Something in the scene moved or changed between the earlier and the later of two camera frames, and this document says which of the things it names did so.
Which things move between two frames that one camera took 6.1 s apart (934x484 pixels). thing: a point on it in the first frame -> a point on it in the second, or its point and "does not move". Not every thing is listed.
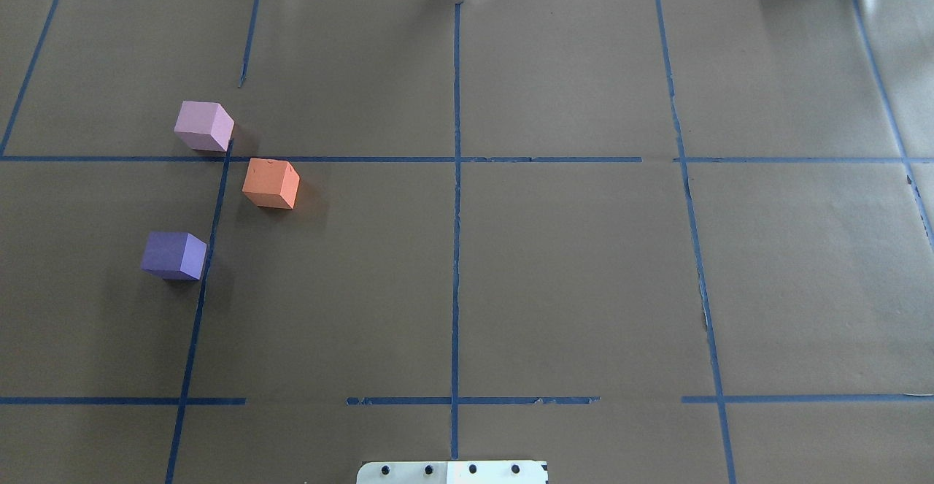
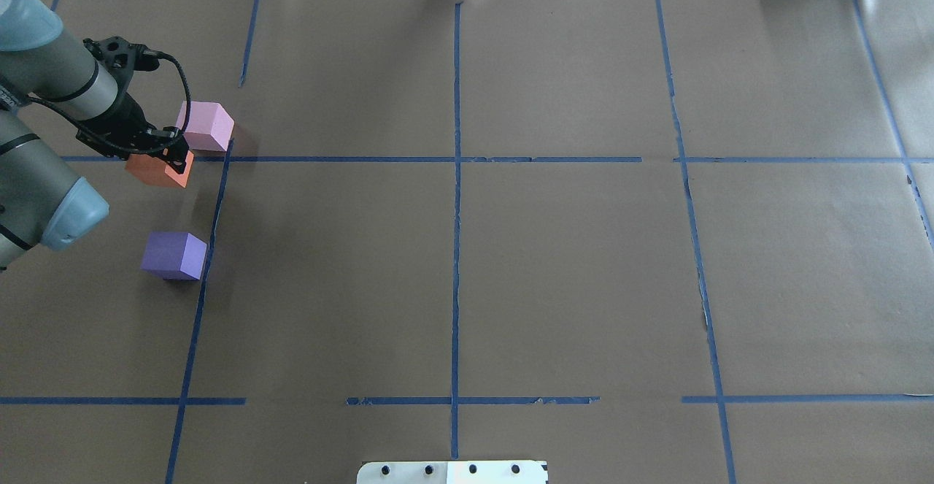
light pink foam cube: [204, 125] does not move
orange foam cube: [271, 183] -> [150, 169]
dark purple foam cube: [174, 255] does not move
